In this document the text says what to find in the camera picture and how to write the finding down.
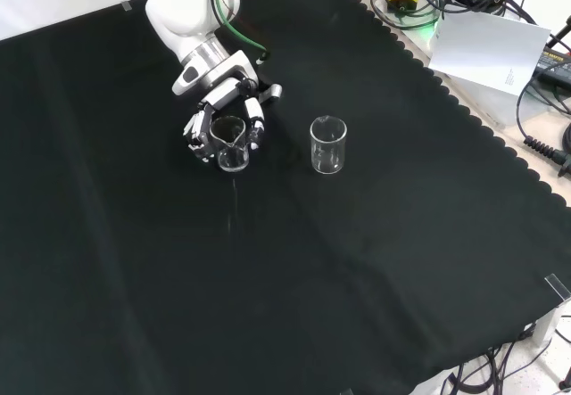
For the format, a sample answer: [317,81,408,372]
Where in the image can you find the black bench cloth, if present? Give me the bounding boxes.
[0,0,571,395]

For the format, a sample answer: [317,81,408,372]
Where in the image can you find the white bench bracket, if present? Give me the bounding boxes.
[533,303,571,350]

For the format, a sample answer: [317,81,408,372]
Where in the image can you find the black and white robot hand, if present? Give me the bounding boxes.
[171,50,284,165]

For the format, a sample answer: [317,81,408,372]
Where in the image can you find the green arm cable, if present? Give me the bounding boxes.
[212,0,270,57]

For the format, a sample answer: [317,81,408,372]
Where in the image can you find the pale board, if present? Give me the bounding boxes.
[428,11,552,98]

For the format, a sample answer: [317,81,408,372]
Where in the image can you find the clear glass beaker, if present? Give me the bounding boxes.
[310,115,348,176]
[209,116,250,173]

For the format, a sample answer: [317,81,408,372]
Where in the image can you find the black coiled cable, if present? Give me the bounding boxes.
[522,135,571,178]

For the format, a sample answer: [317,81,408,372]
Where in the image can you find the black power adapter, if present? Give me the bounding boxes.
[534,48,571,87]

